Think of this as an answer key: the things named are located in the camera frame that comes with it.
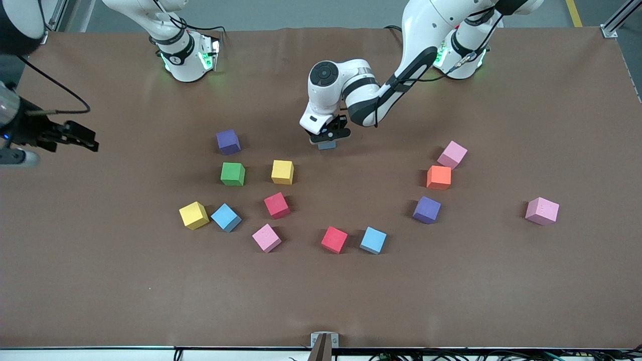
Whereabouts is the yellow foam cube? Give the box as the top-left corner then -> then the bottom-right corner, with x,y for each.
271,159 -> 295,186
179,201 -> 210,231

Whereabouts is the purple foam cube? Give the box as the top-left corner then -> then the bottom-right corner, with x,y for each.
412,196 -> 442,225
216,129 -> 242,155

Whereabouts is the red foam cube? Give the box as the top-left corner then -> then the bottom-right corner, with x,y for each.
264,192 -> 291,220
320,226 -> 349,255

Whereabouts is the green foam cube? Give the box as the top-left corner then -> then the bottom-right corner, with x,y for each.
220,162 -> 246,187

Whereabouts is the orange foam cube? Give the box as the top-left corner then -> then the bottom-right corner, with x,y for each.
426,165 -> 452,191

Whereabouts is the brown table mat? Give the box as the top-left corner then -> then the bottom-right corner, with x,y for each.
0,26 -> 642,350

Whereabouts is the pink foam cube with dimples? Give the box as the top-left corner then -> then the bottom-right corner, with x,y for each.
525,197 -> 560,226

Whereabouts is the aluminium frame profile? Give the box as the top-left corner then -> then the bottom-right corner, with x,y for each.
40,0 -> 71,45
601,0 -> 642,39

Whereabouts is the grey metal camera bracket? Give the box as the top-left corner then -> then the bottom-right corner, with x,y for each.
310,331 -> 340,361

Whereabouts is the black cable bundle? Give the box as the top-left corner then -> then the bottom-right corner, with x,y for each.
286,349 -> 642,361

